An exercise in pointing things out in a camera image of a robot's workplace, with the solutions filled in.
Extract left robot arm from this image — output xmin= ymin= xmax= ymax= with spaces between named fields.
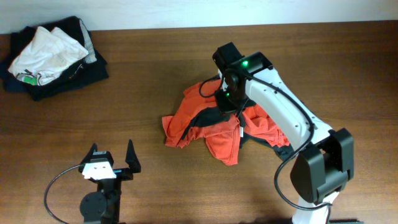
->
xmin=78 ymin=140 xmax=141 ymax=224

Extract dark blue-grey garment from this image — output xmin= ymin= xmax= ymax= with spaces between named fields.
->
xmin=178 ymin=106 xmax=293 ymax=166

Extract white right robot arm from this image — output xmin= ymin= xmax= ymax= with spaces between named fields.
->
xmin=212 ymin=42 xmax=354 ymax=223

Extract white folded t-shirt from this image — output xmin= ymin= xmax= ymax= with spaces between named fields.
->
xmin=8 ymin=26 xmax=88 ymax=86

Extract orange t-shirt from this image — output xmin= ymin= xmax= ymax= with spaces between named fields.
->
xmin=162 ymin=83 xmax=293 ymax=166

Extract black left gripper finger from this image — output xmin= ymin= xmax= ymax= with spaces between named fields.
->
xmin=80 ymin=143 xmax=98 ymax=165
xmin=125 ymin=139 xmax=141 ymax=173

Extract black folded clothes pile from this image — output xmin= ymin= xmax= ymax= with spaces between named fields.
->
xmin=1 ymin=16 xmax=109 ymax=101

